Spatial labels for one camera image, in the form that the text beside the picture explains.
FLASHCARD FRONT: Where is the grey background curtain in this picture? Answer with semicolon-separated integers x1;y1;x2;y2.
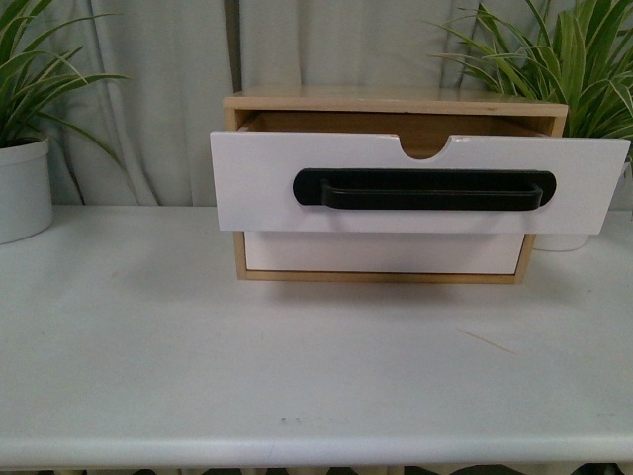
31;1;477;206

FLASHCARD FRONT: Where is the white plant pot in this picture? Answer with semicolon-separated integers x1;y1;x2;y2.
534;153;632;251
0;140;53;244

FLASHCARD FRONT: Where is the right white plant pot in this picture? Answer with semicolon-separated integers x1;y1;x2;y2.
534;153;632;251

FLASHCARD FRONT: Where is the black drawer handle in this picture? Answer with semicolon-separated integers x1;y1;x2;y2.
293;168;557;212

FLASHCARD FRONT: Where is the right spider plant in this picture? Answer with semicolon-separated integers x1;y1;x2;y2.
440;0;632;140

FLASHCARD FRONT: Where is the thin wooden toothpick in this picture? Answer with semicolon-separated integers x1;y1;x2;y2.
459;330;516;355

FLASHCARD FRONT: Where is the left white plant pot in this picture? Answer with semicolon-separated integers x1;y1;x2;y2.
0;140;53;244

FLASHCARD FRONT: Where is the white drawer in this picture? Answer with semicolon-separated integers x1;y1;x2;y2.
211;132;630;235
244;232;523;274

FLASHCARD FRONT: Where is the left spider plant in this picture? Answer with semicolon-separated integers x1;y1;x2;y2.
1;1;125;168

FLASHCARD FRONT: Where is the spider plant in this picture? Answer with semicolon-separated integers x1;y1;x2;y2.
440;0;632;140
1;1;125;168

